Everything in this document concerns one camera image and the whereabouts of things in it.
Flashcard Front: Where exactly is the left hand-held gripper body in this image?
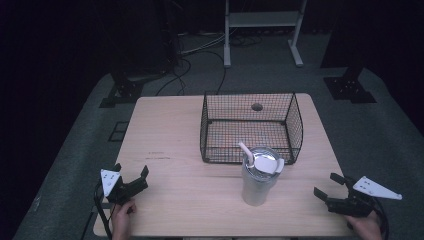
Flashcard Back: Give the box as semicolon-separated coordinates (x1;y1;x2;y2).
100;168;150;205

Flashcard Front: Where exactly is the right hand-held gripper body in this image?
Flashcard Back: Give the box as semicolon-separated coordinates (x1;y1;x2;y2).
326;175;403;219

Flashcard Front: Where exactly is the steel tumbler with straw lid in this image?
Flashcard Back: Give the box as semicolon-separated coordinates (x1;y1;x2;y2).
237;141;286;207

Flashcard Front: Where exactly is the black wire basket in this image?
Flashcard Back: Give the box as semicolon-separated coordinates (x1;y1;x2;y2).
199;91;305;166

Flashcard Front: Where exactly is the person's right hand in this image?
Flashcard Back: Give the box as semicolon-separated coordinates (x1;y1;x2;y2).
344;210;384;240

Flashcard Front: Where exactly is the person's left hand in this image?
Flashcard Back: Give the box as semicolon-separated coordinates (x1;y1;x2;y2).
111;198;138;240

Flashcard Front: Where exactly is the black stand base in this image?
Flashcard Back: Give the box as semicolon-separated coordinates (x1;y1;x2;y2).
98;71;145;109
322;65;378;105

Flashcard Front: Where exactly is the white metal stand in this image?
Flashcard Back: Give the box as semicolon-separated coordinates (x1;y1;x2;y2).
223;0;308;69

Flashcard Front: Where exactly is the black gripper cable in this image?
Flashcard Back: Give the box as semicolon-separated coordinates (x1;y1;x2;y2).
369;196;391;240
93;181;114;240

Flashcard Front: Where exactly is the black floor cable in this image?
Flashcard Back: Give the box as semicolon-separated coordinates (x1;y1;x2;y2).
154;49;228;98

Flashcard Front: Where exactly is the white floor cable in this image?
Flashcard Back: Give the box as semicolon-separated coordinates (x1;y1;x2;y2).
179;32;228;57

